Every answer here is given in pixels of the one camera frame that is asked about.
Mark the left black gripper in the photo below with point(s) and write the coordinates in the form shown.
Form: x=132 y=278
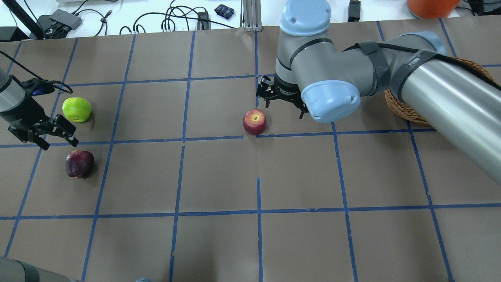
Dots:
x=21 y=114

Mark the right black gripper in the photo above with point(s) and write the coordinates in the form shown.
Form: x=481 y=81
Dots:
x=287 y=93

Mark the dark red apple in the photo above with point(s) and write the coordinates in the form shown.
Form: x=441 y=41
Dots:
x=79 y=164

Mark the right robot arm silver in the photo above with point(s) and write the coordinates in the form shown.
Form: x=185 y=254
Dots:
x=454 y=98

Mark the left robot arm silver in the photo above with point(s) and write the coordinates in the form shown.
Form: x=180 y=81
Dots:
x=43 y=129

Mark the wicker basket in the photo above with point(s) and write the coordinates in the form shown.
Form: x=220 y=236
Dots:
x=406 y=112

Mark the green apple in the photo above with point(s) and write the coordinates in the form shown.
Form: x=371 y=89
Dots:
x=76 y=110

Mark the black power adapter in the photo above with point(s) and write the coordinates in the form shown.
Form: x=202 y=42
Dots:
x=354 y=11

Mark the grey hub box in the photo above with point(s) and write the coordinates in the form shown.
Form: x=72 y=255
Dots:
x=66 y=18

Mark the black monitor stand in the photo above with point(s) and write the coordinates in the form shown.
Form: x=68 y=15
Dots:
x=25 y=18

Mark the orange bucket grey lid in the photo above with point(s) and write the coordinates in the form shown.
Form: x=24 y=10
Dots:
x=432 y=8

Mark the aluminium frame post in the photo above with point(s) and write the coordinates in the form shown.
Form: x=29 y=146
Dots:
x=251 y=15

